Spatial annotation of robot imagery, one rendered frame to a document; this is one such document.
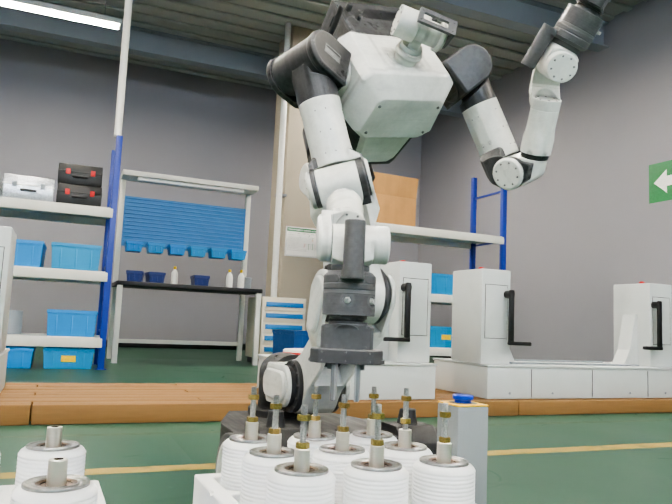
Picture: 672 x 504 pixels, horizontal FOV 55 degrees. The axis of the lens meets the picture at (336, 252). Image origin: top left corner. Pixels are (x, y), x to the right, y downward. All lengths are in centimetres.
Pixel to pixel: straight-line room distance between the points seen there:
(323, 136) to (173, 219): 578
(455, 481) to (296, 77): 84
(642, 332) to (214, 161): 681
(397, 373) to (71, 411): 155
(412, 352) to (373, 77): 226
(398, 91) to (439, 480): 83
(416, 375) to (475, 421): 216
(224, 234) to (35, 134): 347
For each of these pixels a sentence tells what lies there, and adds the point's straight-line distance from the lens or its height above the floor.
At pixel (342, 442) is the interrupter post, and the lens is 109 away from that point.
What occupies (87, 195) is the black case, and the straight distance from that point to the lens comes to 570.
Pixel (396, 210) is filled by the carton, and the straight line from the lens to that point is 651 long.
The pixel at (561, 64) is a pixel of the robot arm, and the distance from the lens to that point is 153.
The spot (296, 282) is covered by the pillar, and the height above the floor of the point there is 90.
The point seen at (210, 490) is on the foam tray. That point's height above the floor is 18.
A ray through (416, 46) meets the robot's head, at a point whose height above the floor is 106.
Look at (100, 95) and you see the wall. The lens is 977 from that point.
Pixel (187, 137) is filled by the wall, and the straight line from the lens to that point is 977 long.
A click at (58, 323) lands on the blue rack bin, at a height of 35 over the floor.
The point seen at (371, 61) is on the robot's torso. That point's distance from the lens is 145.
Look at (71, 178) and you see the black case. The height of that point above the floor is 154.
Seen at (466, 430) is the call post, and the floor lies 27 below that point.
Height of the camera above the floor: 46
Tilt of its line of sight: 6 degrees up
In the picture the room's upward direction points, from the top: 3 degrees clockwise
